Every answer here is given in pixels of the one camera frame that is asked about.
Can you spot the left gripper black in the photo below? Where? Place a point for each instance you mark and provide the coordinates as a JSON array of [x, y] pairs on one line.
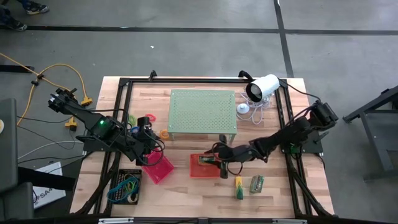
[[146, 146]]

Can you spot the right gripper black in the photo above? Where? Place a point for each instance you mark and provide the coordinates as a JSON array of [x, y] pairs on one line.
[[236, 152]]

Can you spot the yellow green Crayola box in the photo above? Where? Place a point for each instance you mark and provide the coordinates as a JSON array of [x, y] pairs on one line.
[[238, 186]]

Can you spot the green rubber band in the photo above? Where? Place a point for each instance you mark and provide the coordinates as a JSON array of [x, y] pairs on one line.
[[132, 186]]

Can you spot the cream rubber band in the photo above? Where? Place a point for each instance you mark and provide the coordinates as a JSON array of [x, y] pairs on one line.
[[133, 198]]

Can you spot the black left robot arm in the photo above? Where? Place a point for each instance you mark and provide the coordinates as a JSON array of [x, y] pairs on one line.
[[81, 113]]

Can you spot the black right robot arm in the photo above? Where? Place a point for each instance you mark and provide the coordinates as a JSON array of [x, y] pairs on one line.
[[289, 133]]

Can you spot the orange slotted plastic basket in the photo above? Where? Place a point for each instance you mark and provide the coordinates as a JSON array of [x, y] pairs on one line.
[[202, 171]]

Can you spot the red slotted plastic basket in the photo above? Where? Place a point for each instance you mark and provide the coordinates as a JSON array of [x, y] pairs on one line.
[[161, 169]]

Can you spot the black perforated tray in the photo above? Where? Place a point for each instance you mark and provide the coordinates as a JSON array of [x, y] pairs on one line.
[[119, 174]]

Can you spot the green perforated metal shelf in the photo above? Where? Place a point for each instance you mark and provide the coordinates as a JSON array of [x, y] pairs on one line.
[[202, 112]]

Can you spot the white round puck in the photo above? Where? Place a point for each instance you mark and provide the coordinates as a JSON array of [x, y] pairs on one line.
[[243, 108]]

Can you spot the white printed box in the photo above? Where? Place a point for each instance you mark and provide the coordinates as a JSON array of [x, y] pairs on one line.
[[49, 196]]

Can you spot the grey equipment case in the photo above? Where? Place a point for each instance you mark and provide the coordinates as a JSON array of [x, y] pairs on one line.
[[7, 149]]

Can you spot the black metal side table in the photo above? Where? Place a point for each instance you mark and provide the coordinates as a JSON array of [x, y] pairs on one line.
[[379, 140]]

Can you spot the person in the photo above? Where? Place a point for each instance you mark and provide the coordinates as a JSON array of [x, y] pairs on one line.
[[34, 7]]

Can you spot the black metal table frame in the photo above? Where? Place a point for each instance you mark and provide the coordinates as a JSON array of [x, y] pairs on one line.
[[202, 80]]

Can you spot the white camera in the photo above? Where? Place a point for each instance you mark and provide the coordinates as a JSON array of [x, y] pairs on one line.
[[265, 85]]

